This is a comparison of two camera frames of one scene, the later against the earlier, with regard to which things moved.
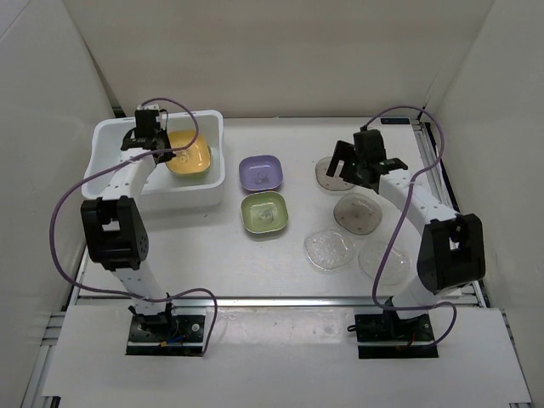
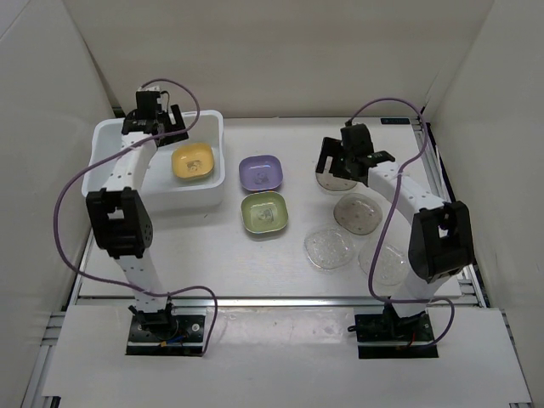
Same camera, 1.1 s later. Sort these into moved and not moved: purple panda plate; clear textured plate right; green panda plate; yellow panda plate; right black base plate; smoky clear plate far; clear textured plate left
Moved: yellow panda plate
Not moved: green panda plate; clear textured plate left; purple panda plate; clear textured plate right; smoky clear plate far; right black base plate
